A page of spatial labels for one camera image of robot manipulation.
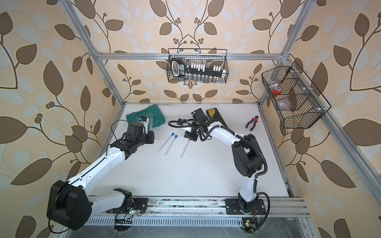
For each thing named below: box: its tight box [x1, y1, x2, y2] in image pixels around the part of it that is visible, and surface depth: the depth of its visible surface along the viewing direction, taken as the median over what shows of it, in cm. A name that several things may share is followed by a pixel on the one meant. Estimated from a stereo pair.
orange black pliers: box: [245, 115, 259, 131], surface depth 110 cm
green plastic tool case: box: [126, 104, 166, 130], surface depth 111 cm
